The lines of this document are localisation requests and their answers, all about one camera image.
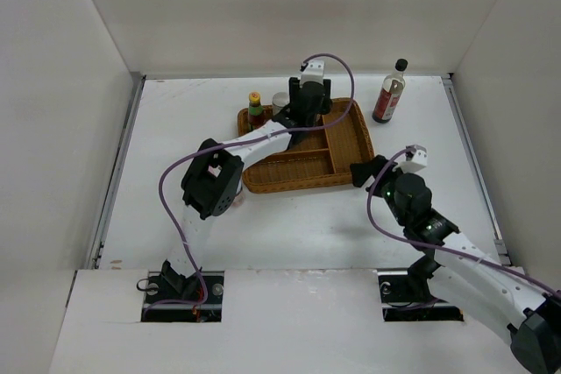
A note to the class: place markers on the blue label white pepper jar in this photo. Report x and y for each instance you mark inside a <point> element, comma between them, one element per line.
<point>279,101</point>

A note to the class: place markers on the green label sauce bottle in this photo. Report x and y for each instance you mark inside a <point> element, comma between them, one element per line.
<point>256,116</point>

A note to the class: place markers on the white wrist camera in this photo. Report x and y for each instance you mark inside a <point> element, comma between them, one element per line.
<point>416,159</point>
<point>312,71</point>

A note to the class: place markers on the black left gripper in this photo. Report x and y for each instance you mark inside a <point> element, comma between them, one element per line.
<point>323,106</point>

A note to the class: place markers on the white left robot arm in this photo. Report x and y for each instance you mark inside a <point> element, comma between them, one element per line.
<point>213,180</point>

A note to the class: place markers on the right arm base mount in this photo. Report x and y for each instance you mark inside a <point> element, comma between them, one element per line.
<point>405,295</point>

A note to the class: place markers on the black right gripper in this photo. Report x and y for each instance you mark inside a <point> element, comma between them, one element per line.
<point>361,171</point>

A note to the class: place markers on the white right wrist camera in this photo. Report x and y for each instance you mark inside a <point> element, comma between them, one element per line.
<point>416,159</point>

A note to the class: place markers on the brown wicker divided basket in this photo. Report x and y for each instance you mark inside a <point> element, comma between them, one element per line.
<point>322,159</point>

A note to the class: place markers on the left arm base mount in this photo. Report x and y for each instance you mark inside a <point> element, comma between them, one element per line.
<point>171,297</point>

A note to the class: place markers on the white lid spice jar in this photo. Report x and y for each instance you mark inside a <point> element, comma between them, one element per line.
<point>239,198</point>

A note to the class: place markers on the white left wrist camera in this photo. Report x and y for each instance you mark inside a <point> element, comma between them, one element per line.
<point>312,71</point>

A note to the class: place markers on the dark soy sauce bottle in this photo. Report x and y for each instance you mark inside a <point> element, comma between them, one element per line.
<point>390,93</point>

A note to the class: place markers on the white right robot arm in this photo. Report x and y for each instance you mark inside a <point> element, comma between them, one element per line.
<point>522,311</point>

